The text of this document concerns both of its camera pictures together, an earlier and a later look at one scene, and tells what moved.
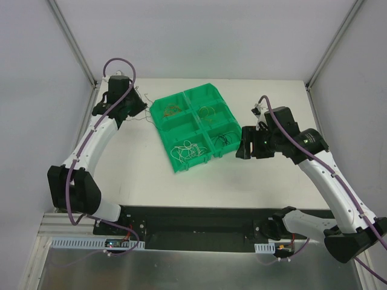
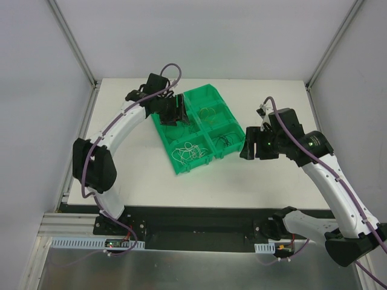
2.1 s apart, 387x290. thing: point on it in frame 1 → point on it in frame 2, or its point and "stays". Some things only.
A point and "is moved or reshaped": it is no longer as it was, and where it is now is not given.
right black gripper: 250,142 stays
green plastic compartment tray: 221,128 stays
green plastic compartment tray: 182,136 stays
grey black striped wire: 145,109 is moved or reshaped
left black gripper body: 133,105 → 174,109
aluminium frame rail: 60,225 stays
